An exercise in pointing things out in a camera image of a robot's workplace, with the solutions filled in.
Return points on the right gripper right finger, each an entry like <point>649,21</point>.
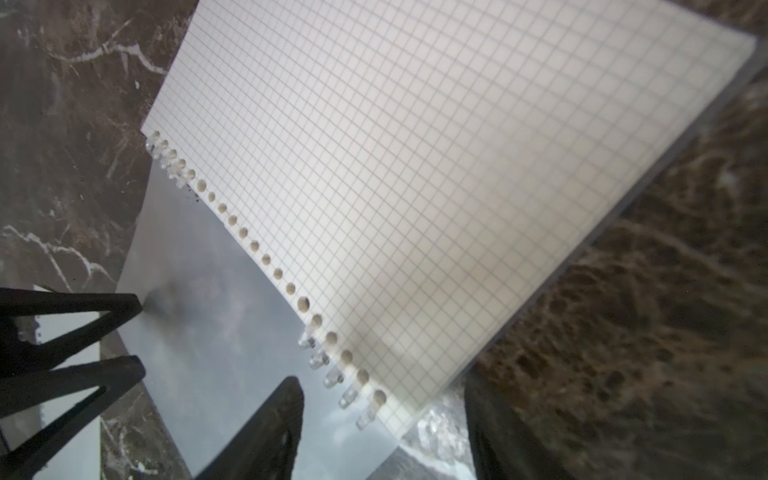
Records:
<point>502,445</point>

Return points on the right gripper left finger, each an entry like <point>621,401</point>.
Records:
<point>266,446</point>

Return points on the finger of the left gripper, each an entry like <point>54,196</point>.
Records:
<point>106,380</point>
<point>19,357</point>

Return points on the small grid spiral notebook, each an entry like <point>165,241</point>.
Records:
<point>363,194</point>

